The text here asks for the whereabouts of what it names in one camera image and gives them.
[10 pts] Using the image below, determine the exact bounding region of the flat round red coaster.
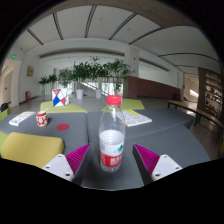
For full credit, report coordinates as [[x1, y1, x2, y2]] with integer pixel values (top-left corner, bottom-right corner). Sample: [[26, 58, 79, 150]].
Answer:
[[55, 123, 71, 131]]

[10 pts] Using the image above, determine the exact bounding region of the group of potted green plants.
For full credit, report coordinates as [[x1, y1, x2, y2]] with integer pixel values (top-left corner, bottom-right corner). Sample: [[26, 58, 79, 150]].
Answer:
[[37, 56, 132, 100]]

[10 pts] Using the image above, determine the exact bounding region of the white cube with coloured triangles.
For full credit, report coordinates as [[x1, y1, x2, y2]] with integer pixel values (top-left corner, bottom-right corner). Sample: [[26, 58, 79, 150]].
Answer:
[[51, 87, 70, 108]]

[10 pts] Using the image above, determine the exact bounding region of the red and white mug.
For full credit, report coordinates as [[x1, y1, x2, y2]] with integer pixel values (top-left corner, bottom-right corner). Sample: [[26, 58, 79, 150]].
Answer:
[[35, 110, 49, 128]]

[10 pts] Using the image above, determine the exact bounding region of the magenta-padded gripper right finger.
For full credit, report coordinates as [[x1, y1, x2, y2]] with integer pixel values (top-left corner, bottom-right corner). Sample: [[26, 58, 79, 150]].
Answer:
[[132, 143, 184, 186]]

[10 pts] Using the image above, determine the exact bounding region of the yellow-green cushioned seat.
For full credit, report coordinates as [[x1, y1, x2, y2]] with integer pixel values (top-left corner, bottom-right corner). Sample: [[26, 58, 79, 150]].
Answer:
[[0, 131, 65, 169]]

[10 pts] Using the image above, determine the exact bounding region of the black chair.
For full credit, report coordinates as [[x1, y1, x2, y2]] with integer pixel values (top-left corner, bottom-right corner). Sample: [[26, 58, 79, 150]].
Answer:
[[0, 102, 10, 113]]

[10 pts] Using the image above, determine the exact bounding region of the yellow-edged printed booklet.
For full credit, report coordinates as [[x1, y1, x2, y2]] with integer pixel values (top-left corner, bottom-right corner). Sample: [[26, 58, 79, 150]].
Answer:
[[121, 108, 153, 128]]

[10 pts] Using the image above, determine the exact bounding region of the wooden shelf unit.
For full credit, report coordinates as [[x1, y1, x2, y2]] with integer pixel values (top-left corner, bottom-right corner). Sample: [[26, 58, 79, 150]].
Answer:
[[197, 67, 224, 121]]

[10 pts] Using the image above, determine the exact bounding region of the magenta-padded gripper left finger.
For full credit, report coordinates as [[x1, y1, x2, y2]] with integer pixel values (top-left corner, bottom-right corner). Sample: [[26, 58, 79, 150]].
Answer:
[[41, 143, 93, 186]]

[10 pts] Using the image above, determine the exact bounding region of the long wooden bench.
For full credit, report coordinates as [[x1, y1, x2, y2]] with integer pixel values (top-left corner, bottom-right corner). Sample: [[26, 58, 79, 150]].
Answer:
[[167, 99, 224, 141]]

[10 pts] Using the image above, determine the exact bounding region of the framed wall picture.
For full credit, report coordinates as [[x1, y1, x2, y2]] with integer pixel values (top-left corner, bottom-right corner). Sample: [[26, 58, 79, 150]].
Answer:
[[26, 65, 35, 78]]

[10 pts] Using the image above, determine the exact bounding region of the clear red-capped water bottle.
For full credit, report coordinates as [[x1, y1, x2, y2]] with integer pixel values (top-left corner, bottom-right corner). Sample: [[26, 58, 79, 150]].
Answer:
[[98, 95, 127, 173]]

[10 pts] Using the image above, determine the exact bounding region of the white printed booklet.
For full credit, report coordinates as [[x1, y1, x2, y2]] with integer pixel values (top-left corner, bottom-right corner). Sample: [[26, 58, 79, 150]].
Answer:
[[8, 111, 36, 127]]

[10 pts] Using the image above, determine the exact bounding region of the yellow-green chair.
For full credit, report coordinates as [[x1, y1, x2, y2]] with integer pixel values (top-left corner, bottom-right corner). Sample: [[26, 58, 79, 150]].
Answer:
[[0, 107, 11, 123]]

